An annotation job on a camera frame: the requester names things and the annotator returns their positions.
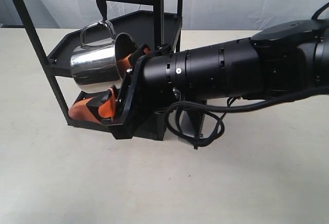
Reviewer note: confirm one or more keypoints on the white backdrop curtain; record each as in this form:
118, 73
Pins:
197, 14

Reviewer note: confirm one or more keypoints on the stainless steel pitcher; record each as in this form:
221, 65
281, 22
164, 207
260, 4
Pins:
93, 65

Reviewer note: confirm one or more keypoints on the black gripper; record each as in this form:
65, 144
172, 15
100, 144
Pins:
132, 112

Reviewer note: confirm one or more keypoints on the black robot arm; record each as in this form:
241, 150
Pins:
193, 90

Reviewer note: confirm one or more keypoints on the black metal shelf rack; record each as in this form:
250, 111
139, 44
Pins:
183, 115

